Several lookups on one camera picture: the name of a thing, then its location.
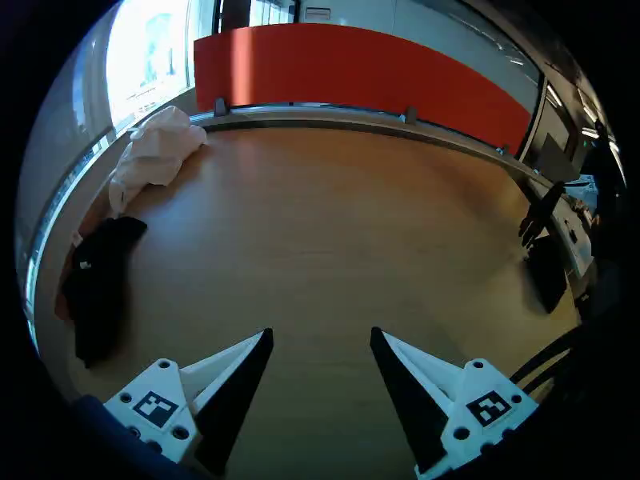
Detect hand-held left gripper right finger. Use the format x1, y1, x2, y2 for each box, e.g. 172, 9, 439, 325
369, 326, 541, 479

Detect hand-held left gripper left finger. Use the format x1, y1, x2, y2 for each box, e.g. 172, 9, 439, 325
102, 327, 274, 476

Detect heap of black towels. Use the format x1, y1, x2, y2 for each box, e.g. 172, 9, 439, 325
59, 215, 149, 370

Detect stack of black towels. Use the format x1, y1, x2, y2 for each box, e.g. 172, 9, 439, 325
523, 234, 570, 315

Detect heap of white towels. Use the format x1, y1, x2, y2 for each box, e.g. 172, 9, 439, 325
107, 105, 209, 219

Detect red desk screen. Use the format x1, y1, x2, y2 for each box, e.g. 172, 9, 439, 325
187, 23, 551, 187

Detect black cable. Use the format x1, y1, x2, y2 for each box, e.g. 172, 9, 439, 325
510, 330, 583, 396

